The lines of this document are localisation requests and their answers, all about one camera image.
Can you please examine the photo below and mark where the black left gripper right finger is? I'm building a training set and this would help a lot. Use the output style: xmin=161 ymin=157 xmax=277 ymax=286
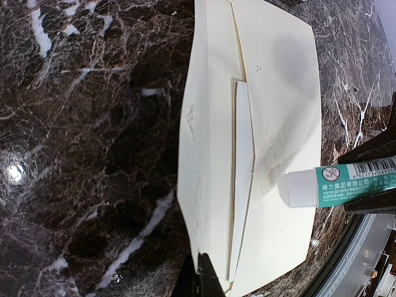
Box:
xmin=196 ymin=253 xmax=226 ymax=297

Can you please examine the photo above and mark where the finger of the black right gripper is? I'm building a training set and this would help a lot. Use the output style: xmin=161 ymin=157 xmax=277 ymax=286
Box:
xmin=338 ymin=92 xmax=396 ymax=164
xmin=343 ymin=189 xmax=396 ymax=215

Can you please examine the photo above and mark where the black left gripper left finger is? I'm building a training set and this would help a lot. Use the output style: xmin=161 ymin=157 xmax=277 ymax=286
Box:
xmin=173 ymin=255 xmax=197 ymax=297

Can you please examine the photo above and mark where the small glue bottle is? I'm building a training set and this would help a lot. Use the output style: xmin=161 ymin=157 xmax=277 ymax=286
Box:
xmin=277 ymin=157 xmax=395 ymax=208

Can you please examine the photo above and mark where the cream envelope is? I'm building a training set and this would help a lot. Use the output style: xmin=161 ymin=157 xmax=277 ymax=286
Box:
xmin=177 ymin=1 xmax=322 ymax=296

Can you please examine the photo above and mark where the black front rail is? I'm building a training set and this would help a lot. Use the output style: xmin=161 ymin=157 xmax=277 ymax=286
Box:
xmin=303 ymin=215 xmax=373 ymax=296

